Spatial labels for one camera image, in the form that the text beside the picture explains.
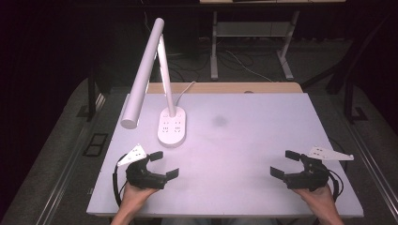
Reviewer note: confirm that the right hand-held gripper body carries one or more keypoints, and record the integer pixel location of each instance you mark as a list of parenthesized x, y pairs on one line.
[(308, 176)]

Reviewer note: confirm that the aluminium floor rail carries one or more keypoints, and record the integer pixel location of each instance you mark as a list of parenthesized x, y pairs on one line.
[(73, 156), (375, 175)]

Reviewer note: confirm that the grey metal-frame table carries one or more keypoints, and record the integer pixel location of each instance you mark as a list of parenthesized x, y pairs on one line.
[(250, 29)]

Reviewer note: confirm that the black rectangular floor frame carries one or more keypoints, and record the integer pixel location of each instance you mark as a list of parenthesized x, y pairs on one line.
[(95, 144)]

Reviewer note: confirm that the white desk lamp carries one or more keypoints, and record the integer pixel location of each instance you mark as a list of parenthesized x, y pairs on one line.
[(144, 72)]

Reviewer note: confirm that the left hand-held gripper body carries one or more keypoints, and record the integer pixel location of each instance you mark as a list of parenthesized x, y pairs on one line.
[(142, 176)]

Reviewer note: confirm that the black metal stand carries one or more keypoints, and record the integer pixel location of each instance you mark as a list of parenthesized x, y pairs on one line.
[(349, 100), (91, 100)]

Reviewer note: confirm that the person's left hand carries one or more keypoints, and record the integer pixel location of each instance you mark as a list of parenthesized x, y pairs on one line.
[(134, 197)]

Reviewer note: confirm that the person's right hand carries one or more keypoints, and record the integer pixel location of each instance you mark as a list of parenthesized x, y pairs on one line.
[(319, 201)]

